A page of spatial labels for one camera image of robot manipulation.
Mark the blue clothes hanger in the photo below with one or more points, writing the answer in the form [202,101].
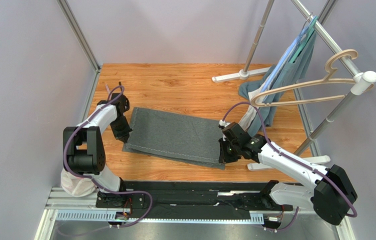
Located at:
[287,55]

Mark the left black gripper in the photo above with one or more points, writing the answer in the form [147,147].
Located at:
[123,135]

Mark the grey stitched cloth napkin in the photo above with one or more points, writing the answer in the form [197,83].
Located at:
[177,137]

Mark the white mesh laundry bag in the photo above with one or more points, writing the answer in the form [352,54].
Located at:
[76,186]

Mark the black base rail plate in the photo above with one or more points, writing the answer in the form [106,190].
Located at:
[192,200]

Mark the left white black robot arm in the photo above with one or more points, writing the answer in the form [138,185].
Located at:
[84,158]

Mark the wooden clothes hanger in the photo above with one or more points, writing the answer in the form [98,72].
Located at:
[361,83]

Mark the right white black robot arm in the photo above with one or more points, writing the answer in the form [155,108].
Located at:
[326,190]

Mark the metal clothes rack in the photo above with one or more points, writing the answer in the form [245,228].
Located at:
[346,69]

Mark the teal hanging garment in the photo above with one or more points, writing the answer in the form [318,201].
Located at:
[294,70]

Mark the pink handled knife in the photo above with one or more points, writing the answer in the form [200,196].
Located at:
[108,90]

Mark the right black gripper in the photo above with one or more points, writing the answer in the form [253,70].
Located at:
[226,153]

